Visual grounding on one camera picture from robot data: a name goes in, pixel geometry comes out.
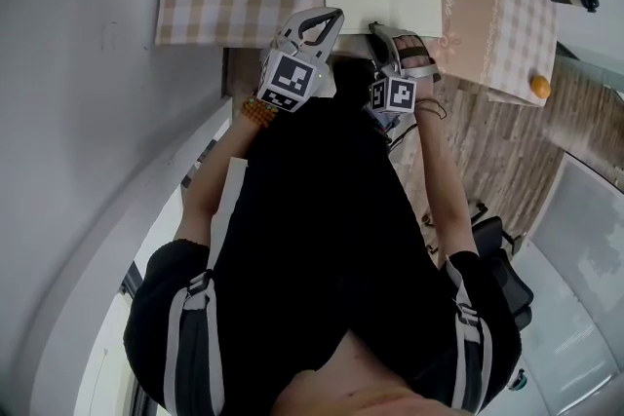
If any frosted glass panel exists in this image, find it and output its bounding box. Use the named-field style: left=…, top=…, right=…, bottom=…
left=526, top=150, right=624, bottom=416

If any black thin cable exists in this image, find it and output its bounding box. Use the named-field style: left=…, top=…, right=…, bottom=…
left=387, top=96, right=449, bottom=153

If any small teal gadget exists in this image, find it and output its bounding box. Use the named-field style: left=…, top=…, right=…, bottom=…
left=506, top=367, right=529, bottom=392

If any person's right forearm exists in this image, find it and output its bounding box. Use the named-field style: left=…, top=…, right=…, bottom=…
left=413, top=77, right=480, bottom=270

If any person's black clothing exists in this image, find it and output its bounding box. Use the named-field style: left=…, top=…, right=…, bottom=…
left=123, top=57, right=526, bottom=416

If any orange bead bracelet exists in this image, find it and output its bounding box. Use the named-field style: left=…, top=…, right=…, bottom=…
left=239, top=95, right=280, bottom=129

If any orange fruit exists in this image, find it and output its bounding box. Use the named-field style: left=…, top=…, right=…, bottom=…
left=529, top=75, right=552, bottom=100

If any black mesh office chair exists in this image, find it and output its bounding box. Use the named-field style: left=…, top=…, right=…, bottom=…
left=468, top=199, right=535, bottom=333

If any person's left forearm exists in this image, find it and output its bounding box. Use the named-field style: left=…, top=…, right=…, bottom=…
left=182, top=114, right=267, bottom=255

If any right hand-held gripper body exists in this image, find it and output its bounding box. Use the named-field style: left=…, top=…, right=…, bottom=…
left=366, top=71, right=419, bottom=114

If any clear glass partition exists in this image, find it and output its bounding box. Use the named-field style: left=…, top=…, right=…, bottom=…
left=555, top=41, right=624, bottom=103

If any grey shoulder strap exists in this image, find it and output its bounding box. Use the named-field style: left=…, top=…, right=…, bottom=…
left=163, top=270, right=216, bottom=416
left=445, top=257, right=494, bottom=415

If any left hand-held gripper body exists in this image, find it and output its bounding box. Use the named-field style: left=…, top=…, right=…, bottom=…
left=255, top=41, right=336, bottom=116

